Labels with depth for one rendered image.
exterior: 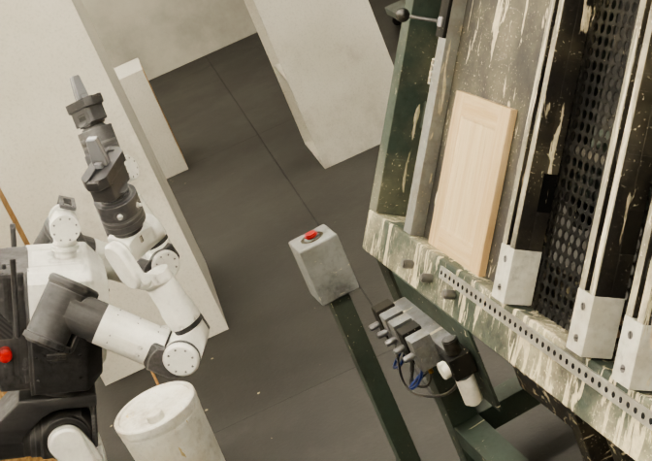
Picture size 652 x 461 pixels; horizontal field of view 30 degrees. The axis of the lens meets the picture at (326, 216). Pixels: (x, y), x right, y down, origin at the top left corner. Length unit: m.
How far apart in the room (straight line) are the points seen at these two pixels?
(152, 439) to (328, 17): 3.23
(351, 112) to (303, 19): 0.59
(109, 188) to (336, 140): 4.54
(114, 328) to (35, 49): 2.64
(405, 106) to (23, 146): 2.16
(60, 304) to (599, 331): 1.10
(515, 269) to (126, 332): 0.85
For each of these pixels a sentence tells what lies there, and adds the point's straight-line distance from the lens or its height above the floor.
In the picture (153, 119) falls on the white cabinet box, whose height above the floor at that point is 0.39.
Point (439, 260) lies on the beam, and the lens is 3.08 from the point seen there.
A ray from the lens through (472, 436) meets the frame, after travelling 3.71.
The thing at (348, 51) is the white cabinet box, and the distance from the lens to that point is 6.79.
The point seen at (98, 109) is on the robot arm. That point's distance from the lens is 3.06.
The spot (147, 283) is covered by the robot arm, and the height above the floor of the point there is 1.32.
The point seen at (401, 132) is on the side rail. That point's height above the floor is 1.09.
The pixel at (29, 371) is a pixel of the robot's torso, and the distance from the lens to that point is 2.81.
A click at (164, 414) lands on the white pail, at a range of 4.19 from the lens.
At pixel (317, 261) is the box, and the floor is 0.88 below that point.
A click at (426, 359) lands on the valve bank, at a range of 3.08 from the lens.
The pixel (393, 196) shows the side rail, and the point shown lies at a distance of 3.50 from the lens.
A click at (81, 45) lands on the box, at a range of 5.09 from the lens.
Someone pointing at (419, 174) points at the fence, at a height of 1.04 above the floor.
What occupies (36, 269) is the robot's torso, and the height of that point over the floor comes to 1.37.
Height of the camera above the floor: 2.16
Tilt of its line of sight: 20 degrees down
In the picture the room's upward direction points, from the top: 23 degrees counter-clockwise
